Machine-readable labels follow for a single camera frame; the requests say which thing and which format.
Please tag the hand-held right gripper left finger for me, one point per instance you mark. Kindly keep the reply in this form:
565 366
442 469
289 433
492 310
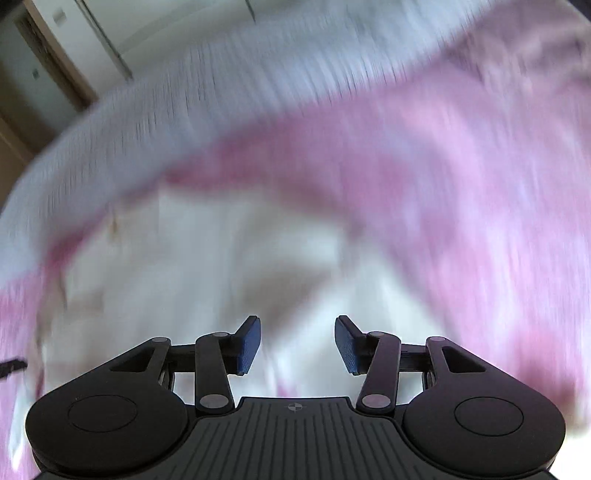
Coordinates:
249 344

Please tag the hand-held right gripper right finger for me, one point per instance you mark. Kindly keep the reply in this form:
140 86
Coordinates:
345 344

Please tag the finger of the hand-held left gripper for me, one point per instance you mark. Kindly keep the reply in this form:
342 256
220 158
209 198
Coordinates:
11 367

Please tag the cream white garment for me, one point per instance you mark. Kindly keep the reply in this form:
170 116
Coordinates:
194 258

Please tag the pink floral blanket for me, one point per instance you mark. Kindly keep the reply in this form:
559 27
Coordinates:
461 184

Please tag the white ribbed mattress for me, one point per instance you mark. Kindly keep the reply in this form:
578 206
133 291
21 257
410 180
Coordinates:
184 115

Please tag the white wardrobe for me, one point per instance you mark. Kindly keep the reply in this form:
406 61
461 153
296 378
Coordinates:
152 32

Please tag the wooden door frame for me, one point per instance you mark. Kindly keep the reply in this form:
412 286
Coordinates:
60 55

